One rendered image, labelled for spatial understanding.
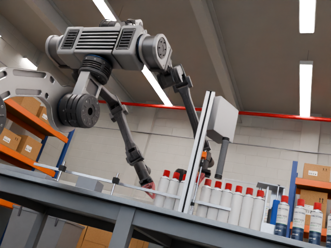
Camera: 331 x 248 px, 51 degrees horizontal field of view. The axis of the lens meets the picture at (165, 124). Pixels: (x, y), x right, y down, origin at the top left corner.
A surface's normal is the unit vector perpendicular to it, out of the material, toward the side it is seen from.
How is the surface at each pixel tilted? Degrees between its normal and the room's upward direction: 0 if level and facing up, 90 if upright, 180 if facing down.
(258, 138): 90
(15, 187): 90
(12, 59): 90
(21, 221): 94
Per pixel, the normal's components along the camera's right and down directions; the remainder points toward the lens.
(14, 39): 0.91, 0.09
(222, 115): 0.70, -0.08
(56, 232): -0.04, -0.32
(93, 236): -0.23, -0.42
